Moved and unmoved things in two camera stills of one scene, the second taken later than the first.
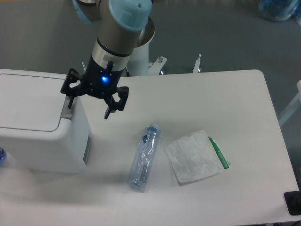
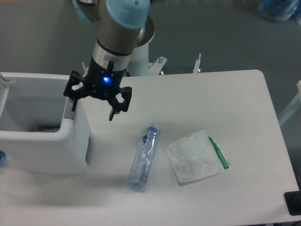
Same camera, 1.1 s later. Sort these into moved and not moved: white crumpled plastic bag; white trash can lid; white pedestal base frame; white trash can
Moved: white trash can lid
Not moved: white pedestal base frame; white trash can; white crumpled plastic bag
